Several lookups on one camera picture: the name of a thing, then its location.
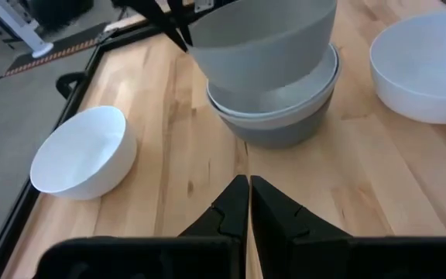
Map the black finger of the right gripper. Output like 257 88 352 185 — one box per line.
167 0 194 46
128 0 190 53

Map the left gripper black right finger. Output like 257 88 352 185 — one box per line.
250 175 352 239

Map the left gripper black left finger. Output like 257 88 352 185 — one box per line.
178 174 250 239

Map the white bowl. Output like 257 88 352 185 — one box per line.
369 9 446 125
206 44 341 131
29 105 138 201

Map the dark grey bowl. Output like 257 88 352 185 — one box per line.
217 91 335 150

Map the black mat with striped edge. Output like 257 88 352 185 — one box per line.
4 21 112 78

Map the silver frame bracket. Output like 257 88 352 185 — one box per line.
194 0 215 12

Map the black frame clamp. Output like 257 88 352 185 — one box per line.
55 71 88 100

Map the white post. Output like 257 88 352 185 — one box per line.
0 0 54 59

